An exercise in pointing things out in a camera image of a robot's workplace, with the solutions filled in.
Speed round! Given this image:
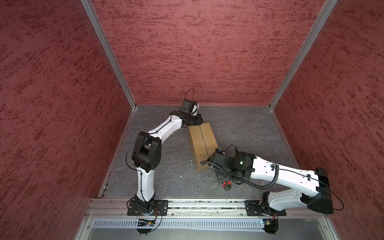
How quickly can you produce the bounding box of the brown cardboard express box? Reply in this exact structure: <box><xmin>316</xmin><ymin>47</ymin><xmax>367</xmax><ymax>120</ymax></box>
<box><xmin>189</xmin><ymin>123</ymin><xmax>218</xmax><ymax>172</ymax></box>

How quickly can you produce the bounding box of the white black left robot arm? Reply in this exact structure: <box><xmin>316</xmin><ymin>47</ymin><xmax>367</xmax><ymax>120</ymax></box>
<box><xmin>132</xmin><ymin>100</ymin><xmax>204</xmax><ymax>214</ymax></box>

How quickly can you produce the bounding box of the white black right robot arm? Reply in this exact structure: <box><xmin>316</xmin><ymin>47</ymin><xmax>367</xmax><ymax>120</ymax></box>
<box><xmin>200</xmin><ymin>149</ymin><xmax>335</xmax><ymax>217</ymax></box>

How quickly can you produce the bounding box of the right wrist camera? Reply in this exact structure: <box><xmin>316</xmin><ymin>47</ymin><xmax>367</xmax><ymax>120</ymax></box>
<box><xmin>216</xmin><ymin>147</ymin><xmax>225</xmax><ymax>153</ymax></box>

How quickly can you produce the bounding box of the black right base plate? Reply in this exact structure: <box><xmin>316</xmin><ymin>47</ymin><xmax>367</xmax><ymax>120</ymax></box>
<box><xmin>245</xmin><ymin>200</ymin><xmax>287</xmax><ymax>217</ymax></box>

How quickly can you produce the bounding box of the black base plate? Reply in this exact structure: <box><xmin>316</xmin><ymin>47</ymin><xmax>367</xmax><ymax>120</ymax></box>
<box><xmin>127</xmin><ymin>199</ymin><xmax>169</xmax><ymax>217</ymax></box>
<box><xmin>245</xmin><ymin>200</ymin><xmax>287</xmax><ymax>217</ymax></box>

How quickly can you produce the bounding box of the right controller board with wires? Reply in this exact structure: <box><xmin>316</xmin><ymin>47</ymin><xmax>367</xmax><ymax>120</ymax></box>
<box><xmin>263</xmin><ymin>214</ymin><xmax>279</xmax><ymax>235</ymax></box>

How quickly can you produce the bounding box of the controller board with wires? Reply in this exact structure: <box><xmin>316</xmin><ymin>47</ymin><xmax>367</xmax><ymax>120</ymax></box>
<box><xmin>263</xmin><ymin>214</ymin><xmax>279</xmax><ymax>235</ymax></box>
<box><xmin>136</xmin><ymin>216</ymin><xmax>163</xmax><ymax>235</ymax></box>

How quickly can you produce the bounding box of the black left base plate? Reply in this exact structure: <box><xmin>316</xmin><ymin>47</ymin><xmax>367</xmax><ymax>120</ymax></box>
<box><xmin>127</xmin><ymin>199</ymin><xmax>169</xmax><ymax>217</ymax></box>

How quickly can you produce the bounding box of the left controller board with wires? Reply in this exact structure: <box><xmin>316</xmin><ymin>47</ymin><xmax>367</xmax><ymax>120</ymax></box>
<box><xmin>136</xmin><ymin>216</ymin><xmax>163</xmax><ymax>235</ymax></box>

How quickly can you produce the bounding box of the aluminium front rail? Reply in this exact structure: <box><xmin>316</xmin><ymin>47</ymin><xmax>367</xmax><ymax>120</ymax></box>
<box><xmin>85</xmin><ymin>197</ymin><xmax>329</xmax><ymax>218</ymax></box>

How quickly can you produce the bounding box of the white slotted cable duct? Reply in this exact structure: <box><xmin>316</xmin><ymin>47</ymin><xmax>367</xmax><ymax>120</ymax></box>
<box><xmin>92</xmin><ymin>218</ymin><xmax>264</xmax><ymax>231</ymax></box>

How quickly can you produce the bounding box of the aluminium left corner post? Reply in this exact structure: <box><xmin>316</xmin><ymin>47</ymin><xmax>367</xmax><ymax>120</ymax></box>
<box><xmin>81</xmin><ymin>0</ymin><xmax>137</xmax><ymax>111</ymax></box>

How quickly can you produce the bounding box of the aluminium corner post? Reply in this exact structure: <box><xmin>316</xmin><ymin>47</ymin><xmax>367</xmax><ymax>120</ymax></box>
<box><xmin>269</xmin><ymin>0</ymin><xmax>338</xmax><ymax>112</ymax></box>
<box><xmin>81</xmin><ymin>0</ymin><xmax>137</xmax><ymax>111</ymax></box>

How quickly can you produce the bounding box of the aluminium right corner post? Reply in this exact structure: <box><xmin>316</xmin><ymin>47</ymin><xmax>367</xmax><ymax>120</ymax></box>
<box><xmin>269</xmin><ymin>0</ymin><xmax>338</xmax><ymax>112</ymax></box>

